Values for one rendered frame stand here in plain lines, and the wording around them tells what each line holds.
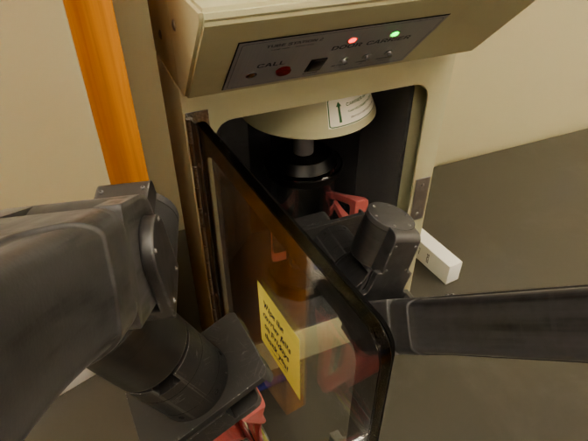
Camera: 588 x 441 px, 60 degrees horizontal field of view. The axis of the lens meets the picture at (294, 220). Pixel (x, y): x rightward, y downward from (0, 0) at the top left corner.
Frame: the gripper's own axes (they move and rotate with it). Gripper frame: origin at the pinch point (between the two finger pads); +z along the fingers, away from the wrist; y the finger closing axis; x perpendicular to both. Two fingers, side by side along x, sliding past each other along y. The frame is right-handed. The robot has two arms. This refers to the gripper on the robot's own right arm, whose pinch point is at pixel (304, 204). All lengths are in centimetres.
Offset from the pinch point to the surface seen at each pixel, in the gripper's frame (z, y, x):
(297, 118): -5.6, 3.6, -17.1
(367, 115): -6.0, -5.5, -15.9
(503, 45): 34, -66, -4
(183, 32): -14.5, 17.2, -31.2
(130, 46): 34.0, 16.8, -14.3
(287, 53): -16.2, 9.1, -29.0
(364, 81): -8.9, -2.9, -21.8
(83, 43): -17.9, 24.5, -32.4
